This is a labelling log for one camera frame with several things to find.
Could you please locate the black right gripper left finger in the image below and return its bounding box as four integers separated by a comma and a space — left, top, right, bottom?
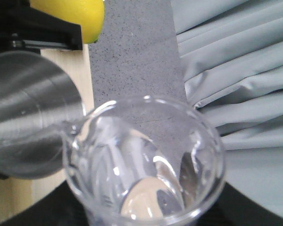
0, 181, 89, 226

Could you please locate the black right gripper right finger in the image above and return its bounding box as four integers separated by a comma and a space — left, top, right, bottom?
196, 183, 283, 226

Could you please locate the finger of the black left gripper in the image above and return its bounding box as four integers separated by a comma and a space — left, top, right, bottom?
0, 0, 83, 51

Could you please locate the steel double jigger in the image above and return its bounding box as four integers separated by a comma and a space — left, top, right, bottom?
0, 51, 85, 179

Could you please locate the clear glass beaker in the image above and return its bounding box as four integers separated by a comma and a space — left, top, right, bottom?
62, 96, 225, 226

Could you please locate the light wooden cutting board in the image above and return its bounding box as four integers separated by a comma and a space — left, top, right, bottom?
0, 45, 93, 223

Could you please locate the yellow lemon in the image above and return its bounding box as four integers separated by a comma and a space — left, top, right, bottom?
30, 0, 105, 44

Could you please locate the grey curtain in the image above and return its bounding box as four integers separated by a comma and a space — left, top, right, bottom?
171, 0, 283, 218

